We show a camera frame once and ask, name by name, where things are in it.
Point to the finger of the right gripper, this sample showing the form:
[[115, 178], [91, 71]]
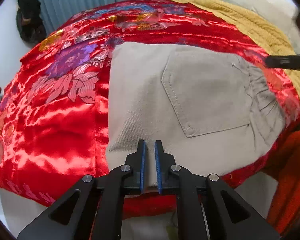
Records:
[[290, 62]]

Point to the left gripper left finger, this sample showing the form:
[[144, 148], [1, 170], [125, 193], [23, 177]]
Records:
[[92, 208]]

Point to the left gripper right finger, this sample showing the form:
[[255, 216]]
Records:
[[207, 207]]

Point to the beige pants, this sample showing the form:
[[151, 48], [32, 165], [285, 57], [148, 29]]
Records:
[[214, 112]]

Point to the black hanging clothing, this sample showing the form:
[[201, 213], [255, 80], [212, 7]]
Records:
[[29, 23]]

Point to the yellow knitted blanket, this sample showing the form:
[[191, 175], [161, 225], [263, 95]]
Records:
[[266, 35]]

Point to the orange red floor rug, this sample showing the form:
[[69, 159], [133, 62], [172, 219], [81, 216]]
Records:
[[285, 168]]

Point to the red floral satin bedspread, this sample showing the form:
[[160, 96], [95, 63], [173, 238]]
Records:
[[54, 113]]

